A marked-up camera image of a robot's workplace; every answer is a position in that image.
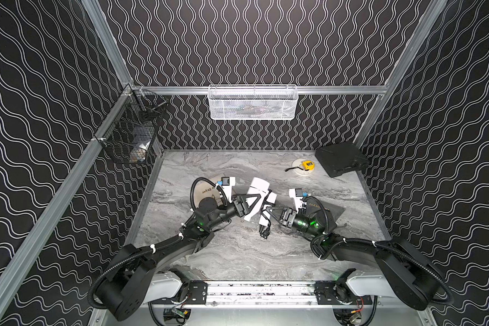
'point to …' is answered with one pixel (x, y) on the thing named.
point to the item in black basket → (138, 153)
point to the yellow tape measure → (308, 165)
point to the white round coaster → (297, 163)
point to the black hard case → (341, 157)
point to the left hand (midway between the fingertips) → (258, 194)
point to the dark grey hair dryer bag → (328, 213)
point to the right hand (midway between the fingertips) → (267, 209)
